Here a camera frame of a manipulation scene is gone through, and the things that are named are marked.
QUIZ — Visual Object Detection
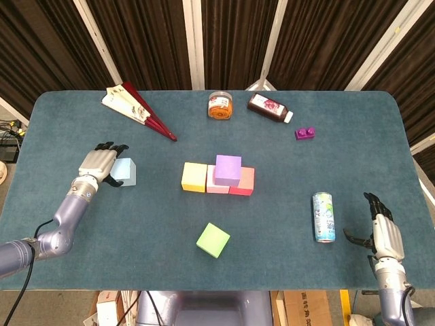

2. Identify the silver robot torso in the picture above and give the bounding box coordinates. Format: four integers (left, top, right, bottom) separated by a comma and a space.
135, 290, 275, 326

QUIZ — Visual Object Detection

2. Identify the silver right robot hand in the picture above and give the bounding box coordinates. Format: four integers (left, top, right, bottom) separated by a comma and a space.
343, 192, 405, 262

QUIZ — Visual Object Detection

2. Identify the brown cardboard box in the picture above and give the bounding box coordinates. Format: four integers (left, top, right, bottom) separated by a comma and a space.
282, 290, 334, 326

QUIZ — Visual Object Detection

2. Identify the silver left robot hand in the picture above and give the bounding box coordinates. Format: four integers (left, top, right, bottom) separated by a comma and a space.
78, 141, 130, 187

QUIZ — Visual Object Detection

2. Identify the purple foam cube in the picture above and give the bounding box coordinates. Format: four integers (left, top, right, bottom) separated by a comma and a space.
214, 154, 243, 187

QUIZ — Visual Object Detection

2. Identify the teal felt table cover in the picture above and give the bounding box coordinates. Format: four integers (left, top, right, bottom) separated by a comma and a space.
0, 89, 435, 292

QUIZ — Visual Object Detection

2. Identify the blue green drink can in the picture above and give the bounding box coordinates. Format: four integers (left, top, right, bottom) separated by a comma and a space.
312, 192, 336, 244

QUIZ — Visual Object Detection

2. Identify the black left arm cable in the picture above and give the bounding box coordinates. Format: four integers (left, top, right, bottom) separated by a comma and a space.
0, 219, 55, 326

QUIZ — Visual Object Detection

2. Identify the black box on floor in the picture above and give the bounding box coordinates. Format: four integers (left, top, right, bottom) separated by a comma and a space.
0, 144, 20, 162

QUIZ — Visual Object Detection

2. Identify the clear jar with orange contents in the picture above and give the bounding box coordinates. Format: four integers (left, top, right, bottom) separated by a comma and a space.
207, 91, 234, 121

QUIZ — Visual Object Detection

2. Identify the green foam cube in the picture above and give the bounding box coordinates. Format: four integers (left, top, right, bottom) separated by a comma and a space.
195, 222, 231, 259

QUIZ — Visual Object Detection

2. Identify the red foam cube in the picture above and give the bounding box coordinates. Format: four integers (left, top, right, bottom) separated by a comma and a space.
228, 166, 256, 196

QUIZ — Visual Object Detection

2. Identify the floor cable bundle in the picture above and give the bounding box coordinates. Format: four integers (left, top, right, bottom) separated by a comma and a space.
0, 118, 27, 140

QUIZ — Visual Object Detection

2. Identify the purple toy brick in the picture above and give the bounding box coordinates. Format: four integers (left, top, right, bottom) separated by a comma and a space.
294, 126, 317, 142

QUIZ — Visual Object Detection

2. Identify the dark brown curtain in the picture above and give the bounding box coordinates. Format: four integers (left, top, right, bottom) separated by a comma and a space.
0, 0, 435, 177

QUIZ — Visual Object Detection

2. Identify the white cardboard box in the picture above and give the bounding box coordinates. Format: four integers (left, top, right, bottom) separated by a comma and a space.
83, 290, 142, 326

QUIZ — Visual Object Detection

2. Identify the light pink foam cube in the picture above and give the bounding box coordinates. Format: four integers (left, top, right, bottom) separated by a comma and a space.
206, 164, 232, 195

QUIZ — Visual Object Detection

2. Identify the light wooden board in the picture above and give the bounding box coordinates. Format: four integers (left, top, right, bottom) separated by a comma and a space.
275, 291, 290, 326

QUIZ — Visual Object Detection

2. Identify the light blue foam cube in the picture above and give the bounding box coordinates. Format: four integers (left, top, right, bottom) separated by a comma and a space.
110, 158, 137, 187

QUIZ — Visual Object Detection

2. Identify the folding fan with red ribs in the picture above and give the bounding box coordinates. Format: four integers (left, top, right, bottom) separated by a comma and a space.
101, 81, 178, 143

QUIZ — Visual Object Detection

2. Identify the brown bottle with white cap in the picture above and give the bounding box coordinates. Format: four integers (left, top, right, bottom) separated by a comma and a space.
246, 92, 294, 124

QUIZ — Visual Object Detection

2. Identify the black torso cable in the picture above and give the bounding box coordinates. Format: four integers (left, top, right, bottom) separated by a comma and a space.
145, 291, 162, 326

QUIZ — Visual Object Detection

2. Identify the white frame post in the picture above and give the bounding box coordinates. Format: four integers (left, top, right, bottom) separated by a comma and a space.
343, 0, 426, 92
182, 0, 206, 91
244, 0, 290, 92
408, 134, 435, 156
0, 96, 31, 127
73, 0, 120, 90

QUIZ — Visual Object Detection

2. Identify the yellow foam cube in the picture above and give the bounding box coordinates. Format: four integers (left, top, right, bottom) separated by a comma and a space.
181, 162, 209, 194

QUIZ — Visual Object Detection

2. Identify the yellow post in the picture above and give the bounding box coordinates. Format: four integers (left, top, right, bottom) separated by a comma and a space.
339, 289, 353, 326

